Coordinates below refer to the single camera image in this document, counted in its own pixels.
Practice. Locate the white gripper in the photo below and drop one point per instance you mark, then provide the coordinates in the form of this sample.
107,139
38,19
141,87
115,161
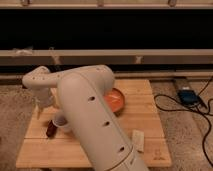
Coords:
44,103

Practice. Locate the dark red pepper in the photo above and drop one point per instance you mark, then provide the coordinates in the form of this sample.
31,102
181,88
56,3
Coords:
51,130

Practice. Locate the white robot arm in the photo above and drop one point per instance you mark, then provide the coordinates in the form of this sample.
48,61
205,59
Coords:
81,93

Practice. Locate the clear plastic cup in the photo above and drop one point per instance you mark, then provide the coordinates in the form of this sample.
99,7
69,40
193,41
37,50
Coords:
60,122

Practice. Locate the orange bowl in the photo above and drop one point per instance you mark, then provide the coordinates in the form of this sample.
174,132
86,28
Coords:
115,99

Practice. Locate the beige sponge block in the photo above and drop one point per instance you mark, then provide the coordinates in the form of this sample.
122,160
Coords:
138,140

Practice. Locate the grey horizontal rail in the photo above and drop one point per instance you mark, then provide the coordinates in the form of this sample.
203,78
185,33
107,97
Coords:
108,57

